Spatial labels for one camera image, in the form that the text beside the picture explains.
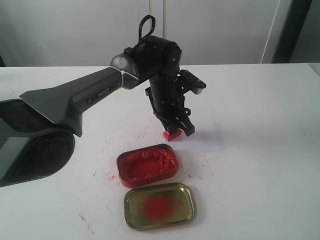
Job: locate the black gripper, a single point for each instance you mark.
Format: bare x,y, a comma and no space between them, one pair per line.
167,100

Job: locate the red stamp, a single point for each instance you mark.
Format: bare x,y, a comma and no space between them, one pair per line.
169,137

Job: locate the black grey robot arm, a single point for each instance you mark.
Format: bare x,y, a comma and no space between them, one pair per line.
38,130

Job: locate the red ink tin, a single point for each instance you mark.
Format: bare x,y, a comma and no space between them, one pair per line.
146,165

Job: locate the white paper sheet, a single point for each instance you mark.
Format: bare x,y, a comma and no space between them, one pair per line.
208,138

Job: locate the gold tin lid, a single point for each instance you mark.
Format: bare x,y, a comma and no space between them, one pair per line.
158,206

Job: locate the white cabinet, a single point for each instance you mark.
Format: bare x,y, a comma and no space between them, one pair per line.
37,33

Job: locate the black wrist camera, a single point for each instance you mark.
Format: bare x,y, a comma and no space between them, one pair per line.
190,82

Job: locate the dark vertical post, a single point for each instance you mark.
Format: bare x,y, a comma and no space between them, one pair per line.
293,24

